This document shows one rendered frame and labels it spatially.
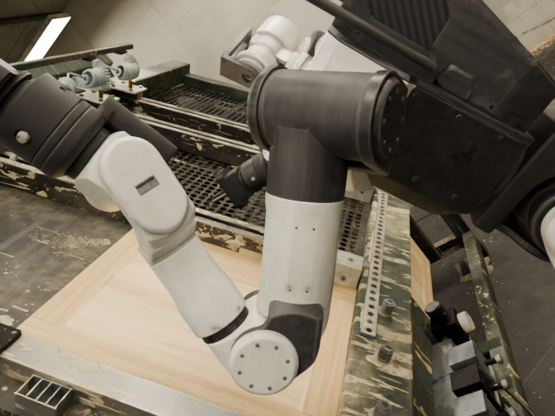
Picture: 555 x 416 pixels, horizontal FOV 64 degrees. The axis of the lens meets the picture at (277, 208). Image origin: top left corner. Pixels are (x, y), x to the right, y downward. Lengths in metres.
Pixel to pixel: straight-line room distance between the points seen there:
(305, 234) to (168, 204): 0.15
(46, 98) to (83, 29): 7.10
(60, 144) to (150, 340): 0.48
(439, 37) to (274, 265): 0.34
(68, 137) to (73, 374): 0.42
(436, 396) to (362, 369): 0.17
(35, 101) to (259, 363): 0.35
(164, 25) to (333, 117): 6.40
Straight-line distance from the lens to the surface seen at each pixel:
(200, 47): 6.59
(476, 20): 0.61
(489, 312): 2.01
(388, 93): 0.44
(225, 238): 1.10
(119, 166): 0.48
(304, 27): 4.60
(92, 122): 0.50
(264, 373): 0.52
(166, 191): 0.49
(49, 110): 0.50
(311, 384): 0.84
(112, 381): 0.78
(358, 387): 0.83
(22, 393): 0.82
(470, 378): 0.91
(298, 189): 0.47
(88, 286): 0.98
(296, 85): 0.47
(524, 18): 5.93
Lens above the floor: 1.35
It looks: 10 degrees down
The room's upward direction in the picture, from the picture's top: 40 degrees counter-clockwise
